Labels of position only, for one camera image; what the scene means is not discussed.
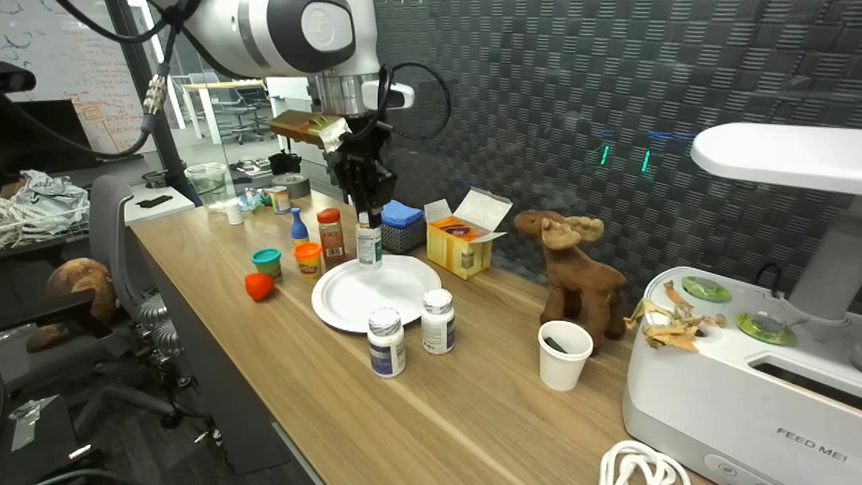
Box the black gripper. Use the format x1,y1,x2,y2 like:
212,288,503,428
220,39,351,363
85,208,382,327
324,113,399,227

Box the small white pill bottle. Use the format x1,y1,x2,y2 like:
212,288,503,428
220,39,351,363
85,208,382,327
353,218,387,269

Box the orange lid dough tub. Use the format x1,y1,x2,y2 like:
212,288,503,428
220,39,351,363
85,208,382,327
293,241,324,277

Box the white pill bottle blue label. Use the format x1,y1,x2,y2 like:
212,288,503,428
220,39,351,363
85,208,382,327
364,305,410,381

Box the white paper plate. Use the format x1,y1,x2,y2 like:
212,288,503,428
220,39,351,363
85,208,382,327
309,253,445,338

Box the blue folded cloth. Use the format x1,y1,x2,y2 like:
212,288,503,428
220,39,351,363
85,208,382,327
379,196,425,231

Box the blue box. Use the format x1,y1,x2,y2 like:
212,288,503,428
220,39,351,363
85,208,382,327
379,218,427,257

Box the small labelled jar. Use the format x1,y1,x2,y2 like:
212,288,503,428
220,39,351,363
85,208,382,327
267,183,293,216

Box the small black container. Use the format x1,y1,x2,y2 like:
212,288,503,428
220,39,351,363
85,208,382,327
267,148,305,179

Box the open yellow cardboard box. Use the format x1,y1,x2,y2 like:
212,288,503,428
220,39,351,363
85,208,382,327
421,185,514,284

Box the teal lid dough tub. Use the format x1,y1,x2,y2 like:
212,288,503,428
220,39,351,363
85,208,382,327
250,245,286,280

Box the red toy strawberry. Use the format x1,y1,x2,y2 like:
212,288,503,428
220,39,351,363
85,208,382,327
242,273,278,305

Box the clear plastic container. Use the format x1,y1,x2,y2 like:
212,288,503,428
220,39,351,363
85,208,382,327
184,158,237,208

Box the white side table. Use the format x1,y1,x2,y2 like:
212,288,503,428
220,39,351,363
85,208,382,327
118,183,198,228

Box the brown moose plush toy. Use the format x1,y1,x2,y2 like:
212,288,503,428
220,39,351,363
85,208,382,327
512,208,631,342

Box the white paper cup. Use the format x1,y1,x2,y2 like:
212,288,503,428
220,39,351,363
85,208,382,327
535,319,594,394

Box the grey office chair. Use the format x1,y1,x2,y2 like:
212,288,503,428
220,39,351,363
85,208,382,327
83,169,225,453

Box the brown round plush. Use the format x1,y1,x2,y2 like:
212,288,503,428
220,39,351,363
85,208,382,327
23,253,123,355

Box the dried plant leaves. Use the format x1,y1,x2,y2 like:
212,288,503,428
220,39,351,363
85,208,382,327
624,277,728,355

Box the crumpled grey cloth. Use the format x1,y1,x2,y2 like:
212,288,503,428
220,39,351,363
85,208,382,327
0,168,93,253

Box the white indoor planter with lamp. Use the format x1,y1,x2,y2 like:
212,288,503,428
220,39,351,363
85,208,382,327
620,122,862,485

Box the brown wrist camera box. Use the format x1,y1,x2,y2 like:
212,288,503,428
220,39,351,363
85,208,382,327
267,109,356,153

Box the black looped camera cable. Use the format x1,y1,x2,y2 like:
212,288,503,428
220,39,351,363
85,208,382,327
379,59,456,142

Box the black arm cable with connector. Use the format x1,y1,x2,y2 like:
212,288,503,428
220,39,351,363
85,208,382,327
50,0,205,165

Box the thick white coiled cable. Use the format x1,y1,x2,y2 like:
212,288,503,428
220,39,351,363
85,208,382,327
594,436,695,485

